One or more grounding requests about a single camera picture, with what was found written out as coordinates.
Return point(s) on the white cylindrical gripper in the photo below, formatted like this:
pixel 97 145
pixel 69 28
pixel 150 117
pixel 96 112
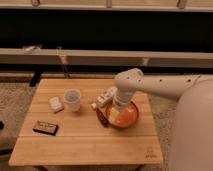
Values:
pixel 120 100

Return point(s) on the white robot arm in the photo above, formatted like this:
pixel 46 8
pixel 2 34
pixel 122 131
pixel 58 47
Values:
pixel 191 146

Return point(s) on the dark red utensil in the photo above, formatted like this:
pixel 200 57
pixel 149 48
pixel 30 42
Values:
pixel 102 118

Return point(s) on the orange plate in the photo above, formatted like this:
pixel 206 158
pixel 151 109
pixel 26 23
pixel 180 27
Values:
pixel 128 116

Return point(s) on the clear plastic cup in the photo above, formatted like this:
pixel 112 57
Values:
pixel 72 99

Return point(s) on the wooden table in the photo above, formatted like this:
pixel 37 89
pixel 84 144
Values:
pixel 81 139

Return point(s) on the small white block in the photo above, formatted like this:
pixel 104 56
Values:
pixel 55 104

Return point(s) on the dark brown rectangular box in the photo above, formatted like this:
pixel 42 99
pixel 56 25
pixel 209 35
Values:
pixel 45 128

